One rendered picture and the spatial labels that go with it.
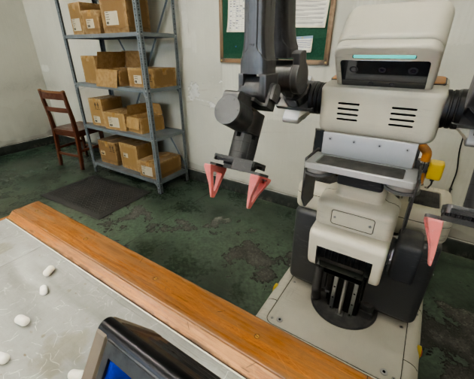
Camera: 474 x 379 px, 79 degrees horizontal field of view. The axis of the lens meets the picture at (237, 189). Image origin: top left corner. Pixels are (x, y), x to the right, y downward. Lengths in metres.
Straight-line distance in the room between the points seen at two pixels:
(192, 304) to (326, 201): 0.48
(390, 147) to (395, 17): 0.28
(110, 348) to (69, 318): 0.57
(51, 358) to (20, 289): 0.26
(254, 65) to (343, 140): 0.32
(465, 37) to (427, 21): 1.45
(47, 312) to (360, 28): 0.96
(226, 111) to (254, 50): 0.14
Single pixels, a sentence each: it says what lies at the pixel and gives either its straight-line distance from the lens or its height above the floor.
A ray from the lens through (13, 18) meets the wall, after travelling 5.14.
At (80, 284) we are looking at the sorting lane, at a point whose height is 0.74.
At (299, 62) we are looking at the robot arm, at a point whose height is 1.27.
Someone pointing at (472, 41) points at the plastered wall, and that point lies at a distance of 2.19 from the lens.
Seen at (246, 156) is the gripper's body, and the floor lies 1.09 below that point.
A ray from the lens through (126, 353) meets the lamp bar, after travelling 0.24.
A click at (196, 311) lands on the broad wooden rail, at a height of 0.76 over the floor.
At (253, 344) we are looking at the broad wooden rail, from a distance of 0.65.
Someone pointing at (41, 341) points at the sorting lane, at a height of 0.74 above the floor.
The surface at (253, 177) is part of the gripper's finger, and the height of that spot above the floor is 1.06.
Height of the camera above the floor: 1.30
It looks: 26 degrees down
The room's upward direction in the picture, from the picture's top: straight up
